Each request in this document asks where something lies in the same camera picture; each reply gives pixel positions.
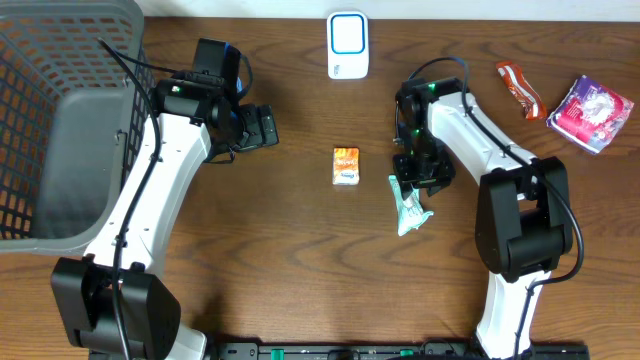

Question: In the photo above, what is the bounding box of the purple red tissue pack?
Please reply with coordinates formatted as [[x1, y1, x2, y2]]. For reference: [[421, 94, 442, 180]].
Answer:
[[546, 75, 635, 154]]

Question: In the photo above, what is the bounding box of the grey plastic mesh basket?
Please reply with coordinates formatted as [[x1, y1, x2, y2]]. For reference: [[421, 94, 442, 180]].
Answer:
[[1, 1, 154, 255]]

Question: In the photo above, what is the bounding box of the white barcode scanner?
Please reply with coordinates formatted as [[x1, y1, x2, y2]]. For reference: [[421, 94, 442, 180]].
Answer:
[[326, 11, 370, 80]]

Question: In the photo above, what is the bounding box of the teal snack wrapper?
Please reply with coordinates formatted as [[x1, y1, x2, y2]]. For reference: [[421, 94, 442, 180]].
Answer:
[[388, 175, 434, 236]]

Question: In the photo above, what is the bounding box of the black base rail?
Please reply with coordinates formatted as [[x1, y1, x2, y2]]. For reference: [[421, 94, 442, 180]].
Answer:
[[204, 341, 592, 360]]

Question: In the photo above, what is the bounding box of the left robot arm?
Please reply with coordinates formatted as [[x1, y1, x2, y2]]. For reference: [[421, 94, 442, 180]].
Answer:
[[51, 73, 279, 359]]

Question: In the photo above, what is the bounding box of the orange snack bar wrapper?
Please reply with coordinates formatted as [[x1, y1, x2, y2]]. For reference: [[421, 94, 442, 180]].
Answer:
[[496, 61, 548, 121]]

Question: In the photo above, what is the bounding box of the small orange box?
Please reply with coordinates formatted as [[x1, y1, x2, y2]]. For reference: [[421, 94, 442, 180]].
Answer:
[[332, 147, 360, 185]]

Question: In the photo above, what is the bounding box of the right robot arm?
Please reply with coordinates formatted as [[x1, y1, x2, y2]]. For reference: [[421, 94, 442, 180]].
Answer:
[[393, 77, 573, 359]]

